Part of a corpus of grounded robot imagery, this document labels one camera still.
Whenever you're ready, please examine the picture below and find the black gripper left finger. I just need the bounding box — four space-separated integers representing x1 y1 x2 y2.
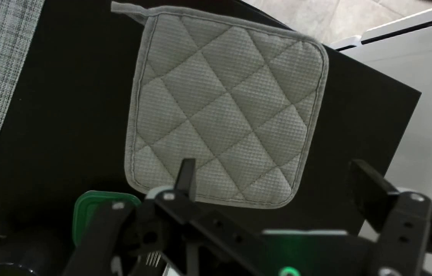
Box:
65 158 259 276

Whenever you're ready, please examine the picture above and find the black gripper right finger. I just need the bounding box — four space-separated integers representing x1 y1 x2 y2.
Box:
348 158 432 276

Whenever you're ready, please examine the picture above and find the grey quilted pot holder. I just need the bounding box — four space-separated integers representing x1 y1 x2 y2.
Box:
109 0 331 210

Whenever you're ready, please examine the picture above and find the small green lidded container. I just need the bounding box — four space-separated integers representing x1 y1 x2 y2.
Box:
71 189 144 250

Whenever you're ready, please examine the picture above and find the white kitchen stove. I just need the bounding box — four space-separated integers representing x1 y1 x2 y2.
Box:
328 2 432 276

